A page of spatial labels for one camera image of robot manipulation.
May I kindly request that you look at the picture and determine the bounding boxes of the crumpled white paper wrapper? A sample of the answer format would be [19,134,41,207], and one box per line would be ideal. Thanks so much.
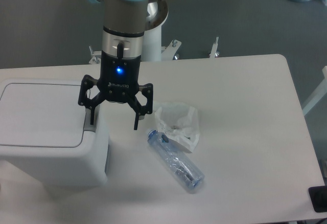
[153,101,200,153]

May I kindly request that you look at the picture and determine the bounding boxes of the white frame bar right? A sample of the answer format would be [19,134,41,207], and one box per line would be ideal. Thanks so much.
[301,66,326,116]

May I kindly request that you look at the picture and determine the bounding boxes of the black device at table edge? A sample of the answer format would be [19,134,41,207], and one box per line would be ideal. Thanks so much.
[308,186,327,213]

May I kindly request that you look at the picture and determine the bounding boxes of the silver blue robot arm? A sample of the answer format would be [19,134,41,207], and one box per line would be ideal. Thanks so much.
[78,0,164,129]

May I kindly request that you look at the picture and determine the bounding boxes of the white push-lid trash can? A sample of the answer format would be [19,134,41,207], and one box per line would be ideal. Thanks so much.
[1,78,110,187]

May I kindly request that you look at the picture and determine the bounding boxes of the white pedestal base frame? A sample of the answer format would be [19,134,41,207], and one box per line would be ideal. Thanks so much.
[88,36,220,64]

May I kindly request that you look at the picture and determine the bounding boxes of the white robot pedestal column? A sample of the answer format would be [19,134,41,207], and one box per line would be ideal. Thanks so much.
[141,24,162,62]

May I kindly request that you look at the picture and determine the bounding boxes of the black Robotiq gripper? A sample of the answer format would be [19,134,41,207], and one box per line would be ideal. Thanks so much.
[77,50,154,131]

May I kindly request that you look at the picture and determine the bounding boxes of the clear blue plastic bottle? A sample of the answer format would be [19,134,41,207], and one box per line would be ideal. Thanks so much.
[147,129,205,192]

